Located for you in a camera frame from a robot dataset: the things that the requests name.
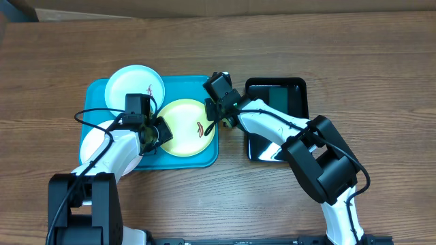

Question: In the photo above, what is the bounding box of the yellow-green plate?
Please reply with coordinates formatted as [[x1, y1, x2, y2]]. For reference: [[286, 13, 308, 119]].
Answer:
[[158, 99, 215, 157]]

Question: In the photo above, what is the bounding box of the black plastic tray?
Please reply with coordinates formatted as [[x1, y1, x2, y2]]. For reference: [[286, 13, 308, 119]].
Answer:
[[245, 78, 309, 163]]

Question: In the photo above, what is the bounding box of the green sponge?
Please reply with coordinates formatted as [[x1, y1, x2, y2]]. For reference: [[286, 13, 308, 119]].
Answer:
[[268, 86, 288, 114]]

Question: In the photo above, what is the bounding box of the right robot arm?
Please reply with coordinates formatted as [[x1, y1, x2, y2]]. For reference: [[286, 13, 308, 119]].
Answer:
[[205, 97, 371, 244]]

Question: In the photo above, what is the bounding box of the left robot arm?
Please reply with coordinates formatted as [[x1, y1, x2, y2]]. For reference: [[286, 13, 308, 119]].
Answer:
[[46, 114, 172, 244]]

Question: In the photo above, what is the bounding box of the teal plastic tray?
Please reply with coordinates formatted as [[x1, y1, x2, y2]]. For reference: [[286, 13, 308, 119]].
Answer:
[[84, 75, 219, 171]]

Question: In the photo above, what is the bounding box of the white plate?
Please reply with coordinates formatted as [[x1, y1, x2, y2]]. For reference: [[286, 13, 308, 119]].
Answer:
[[79, 128, 142, 176]]

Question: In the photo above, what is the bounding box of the light blue plate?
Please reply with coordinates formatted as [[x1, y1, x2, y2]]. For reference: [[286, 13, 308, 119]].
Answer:
[[104, 65, 165, 112]]

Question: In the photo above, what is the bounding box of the cardboard sheet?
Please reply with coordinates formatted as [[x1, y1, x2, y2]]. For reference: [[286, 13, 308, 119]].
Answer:
[[22, 0, 435, 18]]

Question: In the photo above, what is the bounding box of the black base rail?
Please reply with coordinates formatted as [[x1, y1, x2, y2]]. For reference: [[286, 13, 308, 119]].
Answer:
[[146, 233, 395, 245]]

